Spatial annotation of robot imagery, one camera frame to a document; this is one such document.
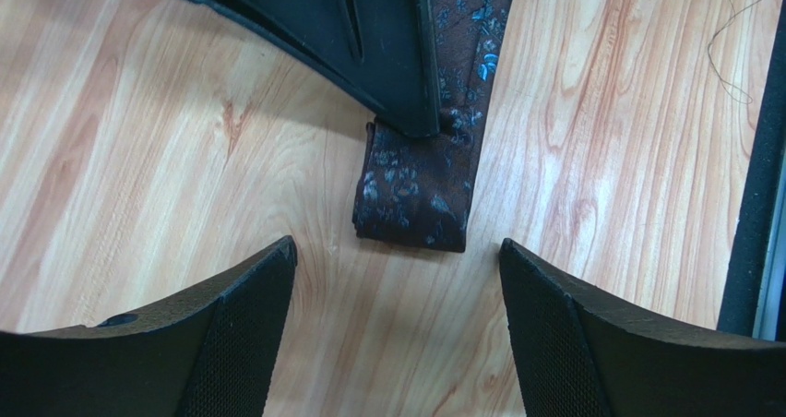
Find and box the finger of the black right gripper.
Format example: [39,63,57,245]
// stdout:
[187,0,440,137]

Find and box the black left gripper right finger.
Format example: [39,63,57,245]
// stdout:
[498,239,785,416]

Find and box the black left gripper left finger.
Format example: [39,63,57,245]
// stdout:
[1,236,297,416]

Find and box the dark floral necktie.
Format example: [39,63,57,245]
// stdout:
[352,0,512,253]

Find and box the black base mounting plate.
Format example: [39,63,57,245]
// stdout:
[717,9,785,341]

